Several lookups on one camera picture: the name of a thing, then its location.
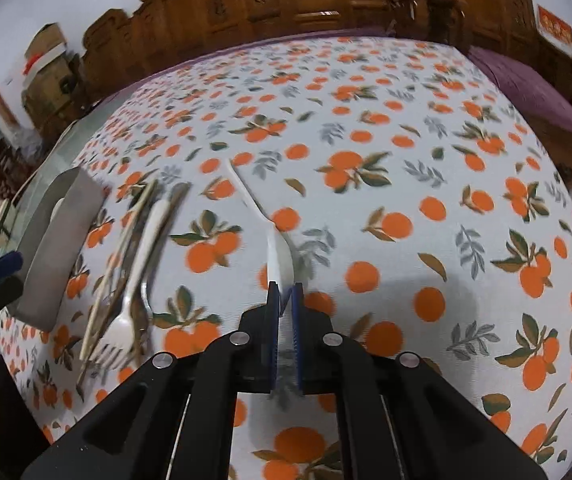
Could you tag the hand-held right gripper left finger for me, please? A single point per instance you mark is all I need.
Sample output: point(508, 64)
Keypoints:
point(272, 335)

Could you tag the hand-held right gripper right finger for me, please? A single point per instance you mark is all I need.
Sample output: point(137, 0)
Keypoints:
point(298, 335)

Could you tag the stainless steel container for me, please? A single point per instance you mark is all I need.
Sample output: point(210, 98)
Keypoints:
point(51, 260)

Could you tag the wooden chopstick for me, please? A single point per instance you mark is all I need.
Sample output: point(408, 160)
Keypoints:
point(100, 320)
point(118, 270)

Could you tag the white plastic fork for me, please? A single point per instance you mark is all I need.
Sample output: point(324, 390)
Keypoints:
point(137, 267)

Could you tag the metal fork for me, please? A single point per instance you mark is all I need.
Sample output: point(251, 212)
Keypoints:
point(163, 230)

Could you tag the orange print tablecloth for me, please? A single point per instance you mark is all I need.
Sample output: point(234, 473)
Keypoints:
point(391, 185)

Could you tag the cardboard box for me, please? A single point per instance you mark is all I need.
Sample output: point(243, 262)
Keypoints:
point(48, 75)

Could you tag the long carved wooden bench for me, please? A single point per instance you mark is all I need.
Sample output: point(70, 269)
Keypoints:
point(246, 5)

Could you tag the purple bench cushion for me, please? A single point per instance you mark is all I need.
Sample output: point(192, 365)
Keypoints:
point(531, 90)

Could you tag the short carved wooden bench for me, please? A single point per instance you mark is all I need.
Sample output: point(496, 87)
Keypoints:
point(491, 5)

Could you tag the red wall sign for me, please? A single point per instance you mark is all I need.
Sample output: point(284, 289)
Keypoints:
point(555, 26)

